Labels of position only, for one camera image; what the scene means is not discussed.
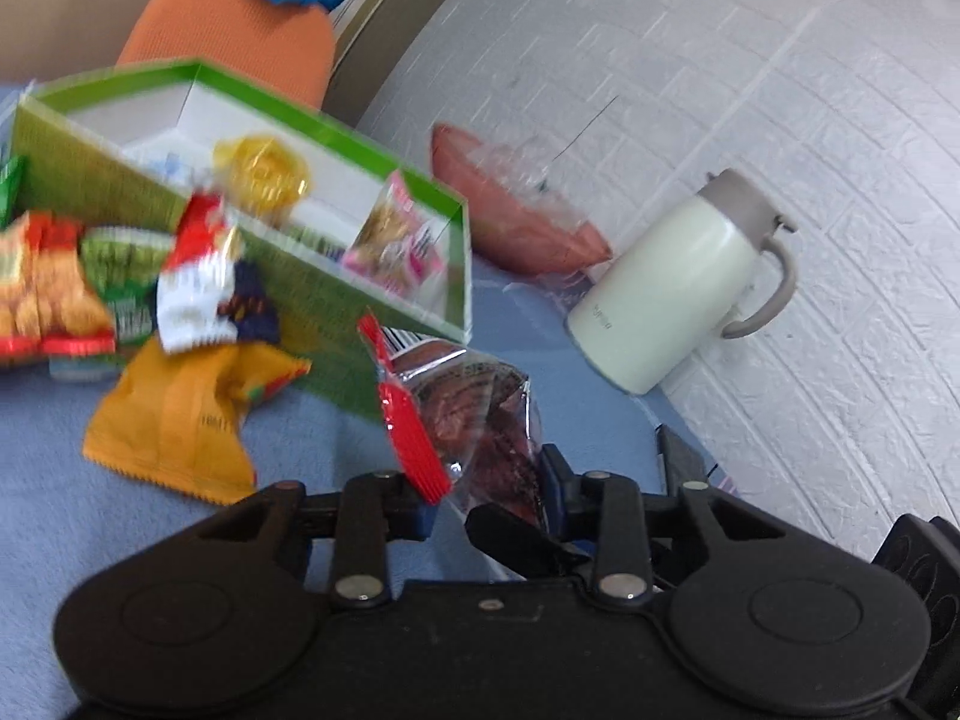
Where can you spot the yellow soft bread packet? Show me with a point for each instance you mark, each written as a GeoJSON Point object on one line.
{"type": "Point", "coordinates": [262, 176]}

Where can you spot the clear plastic bag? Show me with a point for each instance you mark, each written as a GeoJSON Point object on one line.
{"type": "Point", "coordinates": [523, 170]}

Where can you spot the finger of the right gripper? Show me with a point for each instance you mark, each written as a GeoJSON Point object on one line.
{"type": "Point", "coordinates": [530, 551]}

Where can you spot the red spicy bean packet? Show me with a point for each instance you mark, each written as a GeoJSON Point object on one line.
{"type": "Point", "coordinates": [49, 309]}

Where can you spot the green pea snack packet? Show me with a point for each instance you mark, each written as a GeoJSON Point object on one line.
{"type": "Point", "coordinates": [123, 265]}

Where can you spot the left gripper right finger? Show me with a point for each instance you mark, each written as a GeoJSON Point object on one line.
{"type": "Point", "coordinates": [606, 511]}

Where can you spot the pink plastic bowl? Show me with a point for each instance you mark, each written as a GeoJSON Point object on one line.
{"type": "Point", "coordinates": [517, 239]}

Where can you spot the white blue snack packet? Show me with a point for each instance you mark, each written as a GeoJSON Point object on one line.
{"type": "Point", "coordinates": [168, 168]}

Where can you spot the green cardboard box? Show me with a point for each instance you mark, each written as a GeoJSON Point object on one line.
{"type": "Point", "coordinates": [75, 135]}

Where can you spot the brown paper bag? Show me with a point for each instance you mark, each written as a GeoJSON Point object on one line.
{"type": "Point", "coordinates": [46, 39]}

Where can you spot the right orange chair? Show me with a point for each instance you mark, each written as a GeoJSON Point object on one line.
{"type": "Point", "coordinates": [288, 48]}

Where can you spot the red white snack packet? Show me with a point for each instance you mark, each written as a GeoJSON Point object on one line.
{"type": "Point", "coordinates": [208, 292]}

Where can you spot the orange snack packet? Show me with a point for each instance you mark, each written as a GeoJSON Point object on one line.
{"type": "Point", "coordinates": [174, 420]}

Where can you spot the small green candy packet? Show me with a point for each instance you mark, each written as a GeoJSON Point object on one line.
{"type": "Point", "coordinates": [11, 176]}

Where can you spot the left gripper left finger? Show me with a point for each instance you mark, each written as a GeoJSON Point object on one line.
{"type": "Point", "coordinates": [374, 510]}

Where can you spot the clear red dates packet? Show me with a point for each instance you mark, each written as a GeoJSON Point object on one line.
{"type": "Point", "coordinates": [464, 425]}

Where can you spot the cream thermos jug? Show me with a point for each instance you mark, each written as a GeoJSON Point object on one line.
{"type": "Point", "coordinates": [679, 281]}

